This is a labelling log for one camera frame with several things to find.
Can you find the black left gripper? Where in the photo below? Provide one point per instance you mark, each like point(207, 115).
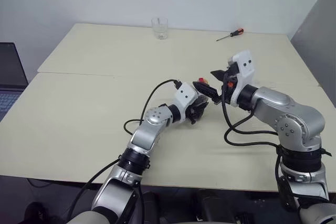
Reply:
point(193, 112)

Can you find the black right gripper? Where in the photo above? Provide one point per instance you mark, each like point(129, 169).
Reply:
point(231, 77)

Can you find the red yellow bottle cap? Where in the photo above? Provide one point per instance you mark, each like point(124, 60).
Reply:
point(201, 79)

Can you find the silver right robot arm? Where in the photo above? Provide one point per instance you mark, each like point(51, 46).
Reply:
point(288, 108)

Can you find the clear glass tumbler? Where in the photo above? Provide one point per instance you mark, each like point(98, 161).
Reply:
point(159, 31)

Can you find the wide black rounded shape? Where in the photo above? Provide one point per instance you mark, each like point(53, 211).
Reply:
point(212, 205)

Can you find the narrow black rounded shape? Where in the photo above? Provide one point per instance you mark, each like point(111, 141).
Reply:
point(151, 207)

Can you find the dark grey laptop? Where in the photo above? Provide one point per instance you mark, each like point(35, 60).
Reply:
point(10, 69)

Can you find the dark round floor object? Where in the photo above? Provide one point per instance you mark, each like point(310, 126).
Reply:
point(35, 212)

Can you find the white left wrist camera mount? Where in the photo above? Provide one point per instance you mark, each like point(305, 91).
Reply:
point(185, 94)

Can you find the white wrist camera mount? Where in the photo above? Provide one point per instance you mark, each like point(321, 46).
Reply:
point(245, 68)
point(185, 94)

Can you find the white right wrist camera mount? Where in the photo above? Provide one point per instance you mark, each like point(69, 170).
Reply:
point(245, 68)

